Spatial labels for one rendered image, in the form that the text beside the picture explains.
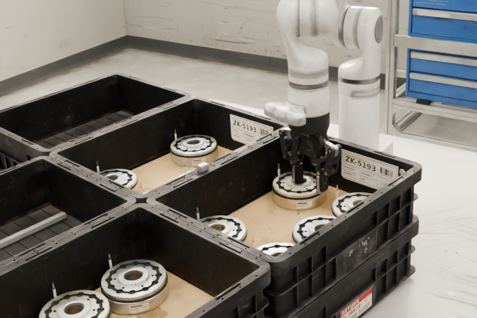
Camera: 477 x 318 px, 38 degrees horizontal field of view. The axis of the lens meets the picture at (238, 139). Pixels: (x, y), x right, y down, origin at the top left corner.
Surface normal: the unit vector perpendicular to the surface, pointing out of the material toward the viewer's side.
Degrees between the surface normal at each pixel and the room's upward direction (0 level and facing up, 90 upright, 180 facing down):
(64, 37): 90
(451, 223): 0
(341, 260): 90
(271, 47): 90
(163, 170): 0
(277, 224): 0
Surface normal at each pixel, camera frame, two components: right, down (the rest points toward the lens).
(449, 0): -0.58, 0.36
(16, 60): 0.82, 0.19
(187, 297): -0.06, -0.91
